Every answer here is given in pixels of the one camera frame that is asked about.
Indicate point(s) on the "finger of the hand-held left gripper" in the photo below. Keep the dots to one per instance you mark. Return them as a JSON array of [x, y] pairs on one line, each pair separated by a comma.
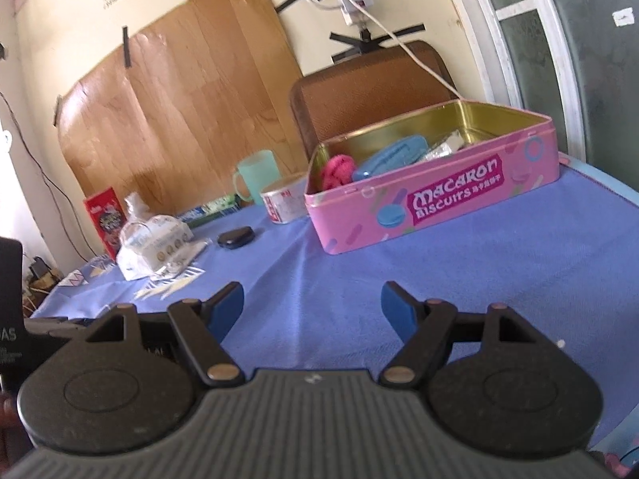
[[154, 352]]

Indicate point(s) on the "white yogurt cup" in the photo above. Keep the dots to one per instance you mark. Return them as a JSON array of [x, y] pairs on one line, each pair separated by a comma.
[[282, 202]]

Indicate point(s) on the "black tape strip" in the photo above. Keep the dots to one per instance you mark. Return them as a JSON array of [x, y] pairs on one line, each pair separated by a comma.
[[127, 45]]

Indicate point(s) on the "blue plastic case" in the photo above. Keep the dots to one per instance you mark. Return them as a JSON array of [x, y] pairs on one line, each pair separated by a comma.
[[394, 157]]

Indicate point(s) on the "teal plastic cup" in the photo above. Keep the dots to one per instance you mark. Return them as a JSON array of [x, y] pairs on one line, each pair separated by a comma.
[[259, 174]]

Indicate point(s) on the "pink tin box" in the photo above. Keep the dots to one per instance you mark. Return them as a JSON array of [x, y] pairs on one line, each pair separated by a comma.
[[449, 204]]

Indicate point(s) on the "red printed box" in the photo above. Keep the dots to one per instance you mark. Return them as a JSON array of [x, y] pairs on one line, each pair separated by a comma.
[[102, 217]]

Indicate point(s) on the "white window frame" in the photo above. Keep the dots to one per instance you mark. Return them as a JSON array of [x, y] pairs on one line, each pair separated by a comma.
[[519, 10]]

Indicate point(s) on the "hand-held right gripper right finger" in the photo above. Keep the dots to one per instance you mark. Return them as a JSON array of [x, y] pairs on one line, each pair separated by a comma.
[[397, 309]]

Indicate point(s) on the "green and blue toothpaste box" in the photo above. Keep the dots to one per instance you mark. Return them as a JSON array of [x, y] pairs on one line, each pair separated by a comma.
[[209, 208]]

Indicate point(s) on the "white plastic bag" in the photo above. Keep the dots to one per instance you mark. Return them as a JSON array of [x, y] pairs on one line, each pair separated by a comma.
[[150, 244]]

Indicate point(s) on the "small black case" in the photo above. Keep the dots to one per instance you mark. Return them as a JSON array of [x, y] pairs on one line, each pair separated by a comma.
[[235, 238]]

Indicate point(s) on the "person's left hand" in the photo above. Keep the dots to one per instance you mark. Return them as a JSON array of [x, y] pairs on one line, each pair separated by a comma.
[[7, 411]]

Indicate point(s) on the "brown chair back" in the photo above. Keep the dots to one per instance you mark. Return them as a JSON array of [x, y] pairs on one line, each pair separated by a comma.
[[359, 95]]

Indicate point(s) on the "wooden board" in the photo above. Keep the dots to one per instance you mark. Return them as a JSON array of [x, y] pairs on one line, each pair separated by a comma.
[[189, 100]]

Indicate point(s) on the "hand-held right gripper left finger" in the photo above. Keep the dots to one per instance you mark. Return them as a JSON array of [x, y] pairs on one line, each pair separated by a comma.
[[227, 309]]

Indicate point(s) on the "black tape cross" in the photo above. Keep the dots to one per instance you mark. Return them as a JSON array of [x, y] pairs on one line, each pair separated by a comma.
[[369, 42]]

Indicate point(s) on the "dark small object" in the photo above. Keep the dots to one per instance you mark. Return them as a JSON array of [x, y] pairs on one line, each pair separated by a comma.
[[45, 274]]

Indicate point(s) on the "clear bag with brown brush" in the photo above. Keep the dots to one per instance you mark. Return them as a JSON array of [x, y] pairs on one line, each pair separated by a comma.
[[444, 147]]

